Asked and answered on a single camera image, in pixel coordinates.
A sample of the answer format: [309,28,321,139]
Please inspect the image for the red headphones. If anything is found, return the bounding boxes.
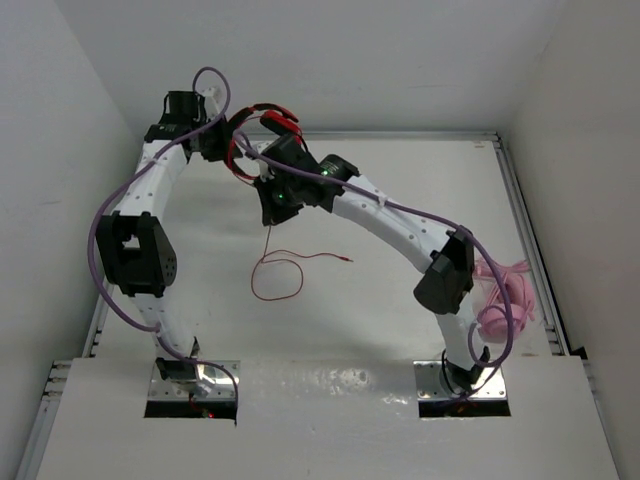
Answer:
[224,102,307,185]

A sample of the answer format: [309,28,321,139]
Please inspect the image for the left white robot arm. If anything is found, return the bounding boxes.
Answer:
[95,87,225,385]

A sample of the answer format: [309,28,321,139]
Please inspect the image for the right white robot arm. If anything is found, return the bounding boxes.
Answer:
[254,134,490,394]

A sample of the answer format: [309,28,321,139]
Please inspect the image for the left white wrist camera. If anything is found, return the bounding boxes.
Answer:
[199,86,225,121]

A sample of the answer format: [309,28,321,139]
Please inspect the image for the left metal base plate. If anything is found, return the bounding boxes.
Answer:
[147,358,237,402]

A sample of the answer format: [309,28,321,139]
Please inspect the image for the metal base plate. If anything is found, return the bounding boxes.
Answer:
[413,360,508,401]
[147,358,237,402]

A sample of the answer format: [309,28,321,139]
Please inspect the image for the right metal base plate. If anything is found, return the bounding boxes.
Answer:
[413,360,508,401]

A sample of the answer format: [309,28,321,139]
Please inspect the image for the pink headphones with cable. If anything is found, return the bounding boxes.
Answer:
[474,259,536,343]

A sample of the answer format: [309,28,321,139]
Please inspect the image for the aluminium table frame rail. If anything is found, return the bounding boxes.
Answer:
[38,134,616,479]

